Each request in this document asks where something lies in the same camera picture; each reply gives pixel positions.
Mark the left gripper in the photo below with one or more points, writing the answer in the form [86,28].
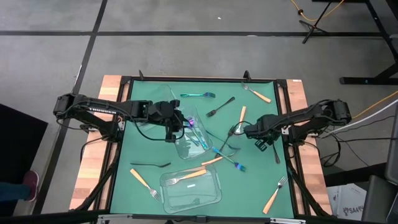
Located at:
[164,115]

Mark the black rig frame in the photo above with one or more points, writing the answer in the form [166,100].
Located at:
[161,217]

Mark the person's shoe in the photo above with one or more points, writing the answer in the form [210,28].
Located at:
[31,183]

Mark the black tripod stand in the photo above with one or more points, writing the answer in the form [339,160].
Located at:
[312,26]

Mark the purple-headed iridescent fork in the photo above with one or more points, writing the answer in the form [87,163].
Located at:
[191,122]

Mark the black table frame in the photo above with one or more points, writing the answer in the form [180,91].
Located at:
[155,78]

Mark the black desk frame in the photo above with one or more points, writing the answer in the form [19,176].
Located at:
[367,80]

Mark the black floor mat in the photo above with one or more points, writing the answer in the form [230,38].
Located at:
[18,140]

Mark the person's leg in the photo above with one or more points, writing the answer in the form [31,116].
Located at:
[12,191]

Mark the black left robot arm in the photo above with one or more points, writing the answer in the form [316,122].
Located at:
[93,109]

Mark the teal iridescent fork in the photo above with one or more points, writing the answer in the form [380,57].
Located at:
[192,95]

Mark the green table mat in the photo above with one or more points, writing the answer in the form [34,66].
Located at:
[248,199]

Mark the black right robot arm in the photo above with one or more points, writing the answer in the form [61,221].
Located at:
[298,119]

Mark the clear plastic bin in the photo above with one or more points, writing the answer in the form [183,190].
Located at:
[189,152]
[199,199]
[158,91]

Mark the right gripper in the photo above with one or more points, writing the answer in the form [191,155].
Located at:
[261,127]

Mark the dark grey office chair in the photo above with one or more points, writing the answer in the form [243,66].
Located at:
[377,199]

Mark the white cardboard box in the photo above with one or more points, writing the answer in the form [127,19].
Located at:
[348,202]

